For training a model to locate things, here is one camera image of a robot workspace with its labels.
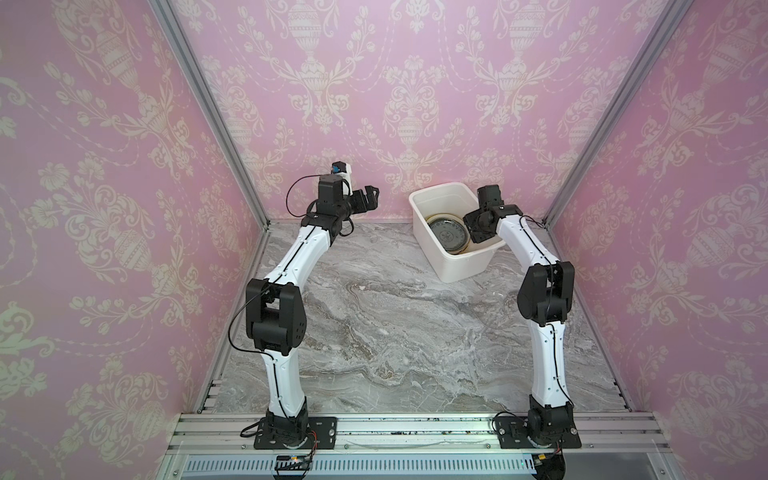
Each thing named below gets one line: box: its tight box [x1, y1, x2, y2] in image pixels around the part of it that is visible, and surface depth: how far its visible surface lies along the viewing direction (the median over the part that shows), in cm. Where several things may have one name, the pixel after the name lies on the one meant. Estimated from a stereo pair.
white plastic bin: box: [409, 182, 505, 283], surface depth 111 cm
